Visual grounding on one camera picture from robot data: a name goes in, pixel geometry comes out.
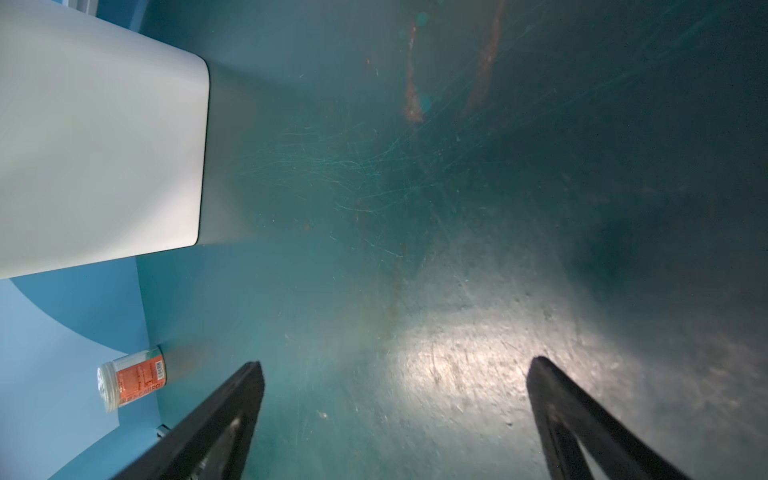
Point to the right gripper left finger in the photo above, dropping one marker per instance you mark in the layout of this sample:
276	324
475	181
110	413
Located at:
213	441

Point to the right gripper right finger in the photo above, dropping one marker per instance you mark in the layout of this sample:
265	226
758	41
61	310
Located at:
570	421

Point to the white plastic trash bin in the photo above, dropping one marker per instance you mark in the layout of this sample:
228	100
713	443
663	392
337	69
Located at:
103	134

